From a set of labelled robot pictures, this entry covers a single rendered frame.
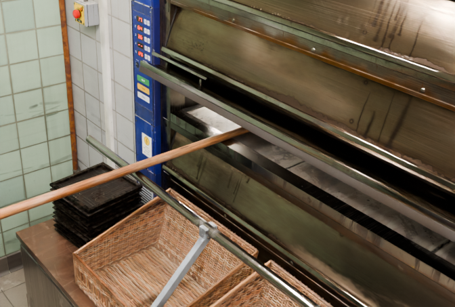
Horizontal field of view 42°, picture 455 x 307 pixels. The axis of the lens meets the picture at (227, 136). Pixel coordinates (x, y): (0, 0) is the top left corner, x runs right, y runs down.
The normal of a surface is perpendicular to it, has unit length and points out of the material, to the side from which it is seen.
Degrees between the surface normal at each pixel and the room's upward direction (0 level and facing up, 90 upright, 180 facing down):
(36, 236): 0
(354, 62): 90
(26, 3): 90
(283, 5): 70
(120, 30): 90
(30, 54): 90
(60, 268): 0
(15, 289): 0
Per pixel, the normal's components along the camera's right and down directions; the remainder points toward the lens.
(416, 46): -0.70, -0.06
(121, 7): -0.76, 0.26
